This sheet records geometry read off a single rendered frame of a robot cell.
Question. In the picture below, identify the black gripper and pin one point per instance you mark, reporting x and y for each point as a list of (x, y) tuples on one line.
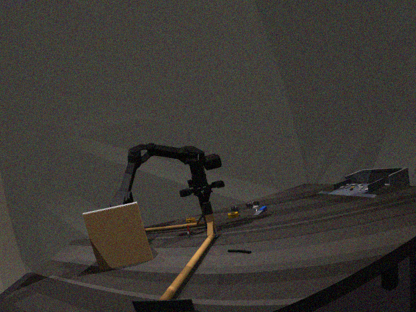
[(200, 181)]

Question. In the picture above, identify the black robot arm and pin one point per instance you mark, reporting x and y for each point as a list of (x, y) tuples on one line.
[(186, 154)]

